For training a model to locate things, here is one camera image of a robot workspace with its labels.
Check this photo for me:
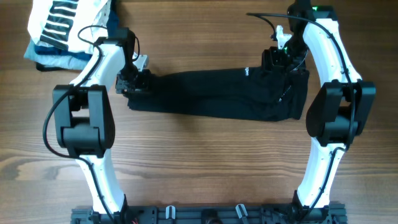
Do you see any black t-shirt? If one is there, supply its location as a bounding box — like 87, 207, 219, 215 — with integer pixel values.
127, 67, 309, 121

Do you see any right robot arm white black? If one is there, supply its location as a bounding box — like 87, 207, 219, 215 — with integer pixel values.
262, 1, 376, 222

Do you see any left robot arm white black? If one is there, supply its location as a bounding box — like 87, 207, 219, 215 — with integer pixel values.
42, 28, 149, 223

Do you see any dark blue folded garment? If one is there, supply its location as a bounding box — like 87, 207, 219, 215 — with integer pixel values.
34, 1, 119, 60

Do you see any light grey folded garment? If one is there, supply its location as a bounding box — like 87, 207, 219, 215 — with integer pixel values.
24, 40, 89, 70

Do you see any white striped folded garment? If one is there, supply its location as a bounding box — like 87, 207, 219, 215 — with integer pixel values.
27, 0, 112, 54

